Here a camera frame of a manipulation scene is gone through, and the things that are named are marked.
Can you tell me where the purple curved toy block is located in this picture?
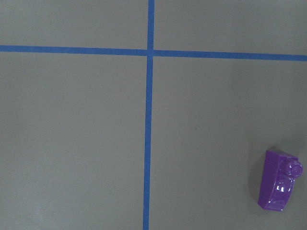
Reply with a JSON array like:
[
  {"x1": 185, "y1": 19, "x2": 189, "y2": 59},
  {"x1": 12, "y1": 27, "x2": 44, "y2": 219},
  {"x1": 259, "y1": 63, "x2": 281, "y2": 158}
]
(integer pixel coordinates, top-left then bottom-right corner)
[{"x1": 258, "y1": 149, "x2": 304, "y2": 211}]

